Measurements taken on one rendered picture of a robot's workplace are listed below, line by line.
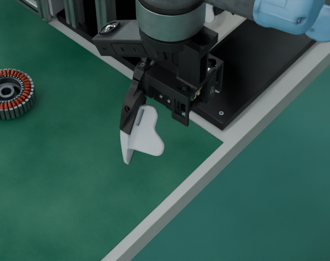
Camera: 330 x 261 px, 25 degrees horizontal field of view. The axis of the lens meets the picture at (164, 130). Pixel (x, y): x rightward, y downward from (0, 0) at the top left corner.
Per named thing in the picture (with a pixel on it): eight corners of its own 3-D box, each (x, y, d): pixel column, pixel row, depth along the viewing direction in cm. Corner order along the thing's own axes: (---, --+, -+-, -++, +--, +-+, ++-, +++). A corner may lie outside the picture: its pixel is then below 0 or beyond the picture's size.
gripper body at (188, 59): (185, 132, 88) (187, 61, 79) (128, 98, 91) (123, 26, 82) (222, 92, 92) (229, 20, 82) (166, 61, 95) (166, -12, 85)
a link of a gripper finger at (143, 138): (144, 187, 91) (170, 120, 87) (106, 162, 93) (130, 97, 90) (157, 181, 93) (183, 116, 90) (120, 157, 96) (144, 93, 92)
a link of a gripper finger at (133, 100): (122, 137, 89) (147, 71, 86) (112, 131, 90) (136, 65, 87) (143, 130, 93) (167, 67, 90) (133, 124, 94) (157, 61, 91)
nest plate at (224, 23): (249, 16, 166) (249, 12, 165) (205, 54, 159) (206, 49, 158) (197, -14, 172) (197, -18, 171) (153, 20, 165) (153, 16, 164)
